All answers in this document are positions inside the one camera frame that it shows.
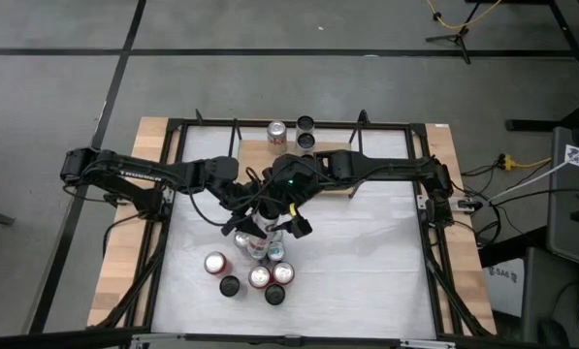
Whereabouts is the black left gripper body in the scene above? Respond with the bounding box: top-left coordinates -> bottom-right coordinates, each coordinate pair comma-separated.
230,179 -> 275,217

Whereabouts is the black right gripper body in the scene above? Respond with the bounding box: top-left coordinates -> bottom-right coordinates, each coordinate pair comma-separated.
271,154 -> 325,214

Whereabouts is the Celsius Peach Vibe can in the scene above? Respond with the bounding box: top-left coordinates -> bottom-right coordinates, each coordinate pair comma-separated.
264,283 -> 287,306
249,210 -> 281,261

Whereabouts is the Celsius Tropical Vibe can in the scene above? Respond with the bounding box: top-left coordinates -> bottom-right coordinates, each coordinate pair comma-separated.
296,131 -> 317,155

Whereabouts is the Celsius can with black lid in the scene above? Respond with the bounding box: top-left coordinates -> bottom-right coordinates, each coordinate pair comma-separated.
218,274 -> 244,300
296,114 -> 316,135

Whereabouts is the wooden shelf board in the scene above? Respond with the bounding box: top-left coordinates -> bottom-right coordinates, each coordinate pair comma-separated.
237,140 -> 353,196

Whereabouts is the blue silver Red Bull can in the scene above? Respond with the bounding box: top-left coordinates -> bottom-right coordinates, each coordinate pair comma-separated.
267,241 -> 286,263

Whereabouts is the red Fanta strawberry can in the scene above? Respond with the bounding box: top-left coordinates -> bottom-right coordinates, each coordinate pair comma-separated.
247,265 -> 273,291
272,261 -> 296,286
203,250 -> 232,276

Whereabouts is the white cardboard box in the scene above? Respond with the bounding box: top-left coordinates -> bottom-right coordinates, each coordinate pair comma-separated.
482,258 -> 526,317

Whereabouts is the black tripod stand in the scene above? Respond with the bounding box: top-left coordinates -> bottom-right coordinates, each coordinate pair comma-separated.
424,26 -> 474,65

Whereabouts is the dark grey cabinet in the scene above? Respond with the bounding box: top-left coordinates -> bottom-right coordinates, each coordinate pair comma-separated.
520,246 -> 579,349

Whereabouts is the grey equipment case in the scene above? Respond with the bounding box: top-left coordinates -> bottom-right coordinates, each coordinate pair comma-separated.
546,126 -> 579,266

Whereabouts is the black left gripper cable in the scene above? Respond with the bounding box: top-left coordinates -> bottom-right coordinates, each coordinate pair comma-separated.
185,182 -> 235,229

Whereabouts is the black metal shelf frame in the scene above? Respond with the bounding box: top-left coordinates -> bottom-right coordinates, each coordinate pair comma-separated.
228,110 -> 370,200

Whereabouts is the black table-level camera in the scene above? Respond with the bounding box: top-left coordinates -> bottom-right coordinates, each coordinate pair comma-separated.
278,333 -> 305,348

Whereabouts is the yellow hanging extension cable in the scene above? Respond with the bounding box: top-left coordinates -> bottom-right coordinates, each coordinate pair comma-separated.
424,0 -> 504,30

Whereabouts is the black desk frame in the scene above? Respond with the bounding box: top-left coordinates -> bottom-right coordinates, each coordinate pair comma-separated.
505,0 -> 579,133

